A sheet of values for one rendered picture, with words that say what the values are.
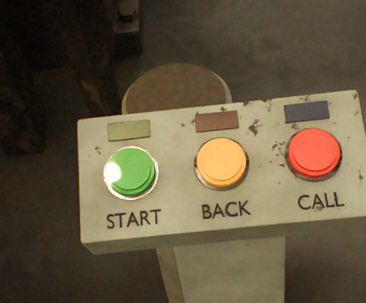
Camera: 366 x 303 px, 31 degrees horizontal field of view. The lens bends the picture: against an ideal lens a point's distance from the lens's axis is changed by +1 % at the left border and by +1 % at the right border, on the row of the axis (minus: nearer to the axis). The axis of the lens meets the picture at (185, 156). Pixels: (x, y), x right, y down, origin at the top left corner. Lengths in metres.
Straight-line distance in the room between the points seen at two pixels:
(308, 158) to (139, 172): 0.14
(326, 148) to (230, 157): 0.08
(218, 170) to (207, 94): 0.19
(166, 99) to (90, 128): 0.16
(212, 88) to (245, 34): 0.86
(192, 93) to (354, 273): 0.57
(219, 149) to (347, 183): 0.11
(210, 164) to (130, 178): 0.07
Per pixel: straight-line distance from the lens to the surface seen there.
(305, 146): 0.54
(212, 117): 0.56
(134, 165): 0.54
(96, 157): 0.56
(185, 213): 0.54
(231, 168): 0.53
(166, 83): 0.73
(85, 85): 1.23
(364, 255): 1.21
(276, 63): 1.50
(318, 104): 0.57
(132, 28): 1.52
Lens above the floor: 1.03
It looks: 51 degrees down
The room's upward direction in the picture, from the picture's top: 9 degrees counter-clockwise
